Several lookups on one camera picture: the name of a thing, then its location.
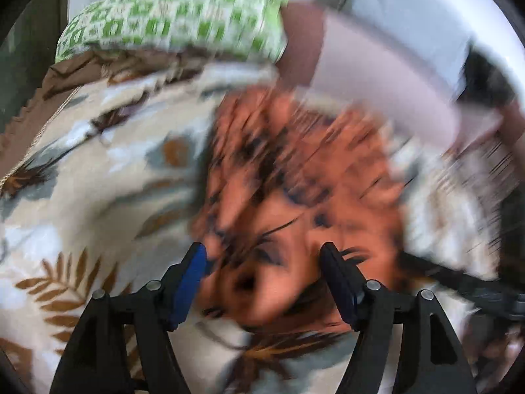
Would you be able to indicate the wooden door with glass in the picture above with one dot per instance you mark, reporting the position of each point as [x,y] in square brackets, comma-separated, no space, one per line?
[28,49]

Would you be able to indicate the pink bolster pillow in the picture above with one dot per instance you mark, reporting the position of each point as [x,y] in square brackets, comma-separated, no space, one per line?
[369,61]

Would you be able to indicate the orange black floral garment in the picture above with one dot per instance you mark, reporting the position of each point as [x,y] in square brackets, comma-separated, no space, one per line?
[287,172]

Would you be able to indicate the green checkered pillow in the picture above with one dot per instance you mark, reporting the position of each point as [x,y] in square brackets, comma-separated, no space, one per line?
[164,16]

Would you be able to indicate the black fuzzy cloth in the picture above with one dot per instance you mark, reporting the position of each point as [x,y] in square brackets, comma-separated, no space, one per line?
[488,78]

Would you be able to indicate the pink sofa cushion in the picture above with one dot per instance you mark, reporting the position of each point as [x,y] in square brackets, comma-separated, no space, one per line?
[484,127]

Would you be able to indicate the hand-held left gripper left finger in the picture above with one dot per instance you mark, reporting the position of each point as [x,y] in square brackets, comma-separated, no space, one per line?
[188,283]

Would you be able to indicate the striped beige sofa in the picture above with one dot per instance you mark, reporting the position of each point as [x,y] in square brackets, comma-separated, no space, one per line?
[471,180]

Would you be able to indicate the leaf printed beige blanket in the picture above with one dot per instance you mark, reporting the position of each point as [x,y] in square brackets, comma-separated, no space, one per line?
[102,172]

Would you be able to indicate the grey pillow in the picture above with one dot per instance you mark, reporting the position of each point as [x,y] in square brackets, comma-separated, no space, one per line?
[410,4]

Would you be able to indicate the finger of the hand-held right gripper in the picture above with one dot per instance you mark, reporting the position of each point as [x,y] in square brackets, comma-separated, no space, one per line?
[443,275]

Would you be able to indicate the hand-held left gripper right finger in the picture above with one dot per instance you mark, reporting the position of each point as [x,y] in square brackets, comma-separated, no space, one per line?
[340,291]

